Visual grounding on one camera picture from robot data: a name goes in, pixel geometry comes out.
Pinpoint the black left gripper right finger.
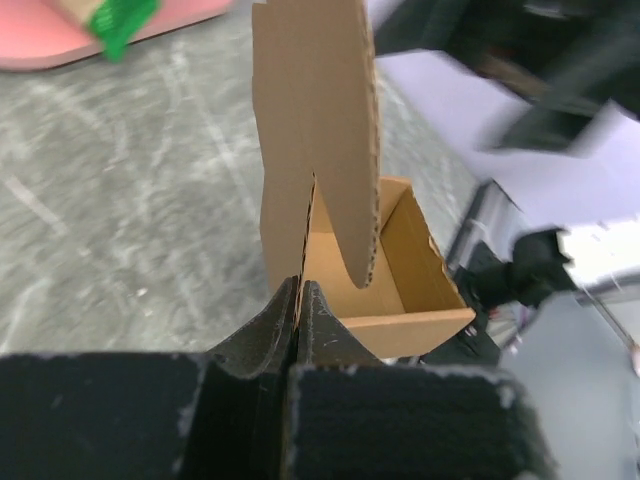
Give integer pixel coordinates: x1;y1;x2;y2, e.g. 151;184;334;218
285;281;558;479

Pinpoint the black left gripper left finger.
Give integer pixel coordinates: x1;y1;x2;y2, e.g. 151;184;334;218
1;277;299;479

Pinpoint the brown cardboard paper box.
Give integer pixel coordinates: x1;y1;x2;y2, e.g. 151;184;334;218
252;1;475;358

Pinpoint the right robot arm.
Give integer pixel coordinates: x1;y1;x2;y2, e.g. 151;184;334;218
374;1;639;152

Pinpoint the green white snack bag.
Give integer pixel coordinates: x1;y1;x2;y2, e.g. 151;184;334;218
59;0;162;64

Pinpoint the pink three-tier shelf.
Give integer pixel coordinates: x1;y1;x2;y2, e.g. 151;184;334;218
1;0;233;72

